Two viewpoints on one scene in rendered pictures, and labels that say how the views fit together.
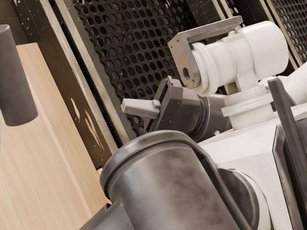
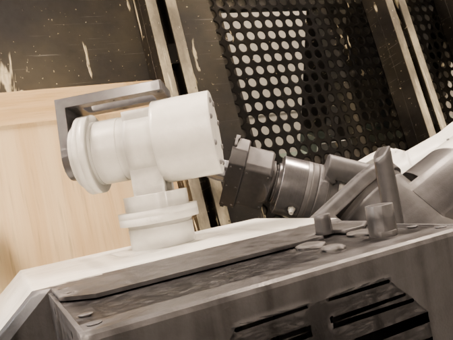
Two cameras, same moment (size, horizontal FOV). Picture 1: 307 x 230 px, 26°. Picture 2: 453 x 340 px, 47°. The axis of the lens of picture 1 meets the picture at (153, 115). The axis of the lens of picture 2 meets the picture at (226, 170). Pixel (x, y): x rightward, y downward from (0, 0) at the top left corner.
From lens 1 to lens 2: 0.56 m
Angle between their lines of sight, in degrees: 26
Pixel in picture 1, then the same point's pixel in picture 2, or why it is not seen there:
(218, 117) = (292, 192)
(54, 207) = not seen: hidden behind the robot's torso
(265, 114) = (160, 237)
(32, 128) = not seen: hidden behind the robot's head
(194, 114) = (264, 184)
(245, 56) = (140, 145)
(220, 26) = (122, 94)
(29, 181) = (97, 223)
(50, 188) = (121, 233)
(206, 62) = (71, 148)
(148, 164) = not seen: outside the picture
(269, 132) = (23, 299)
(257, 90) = (153, 200)
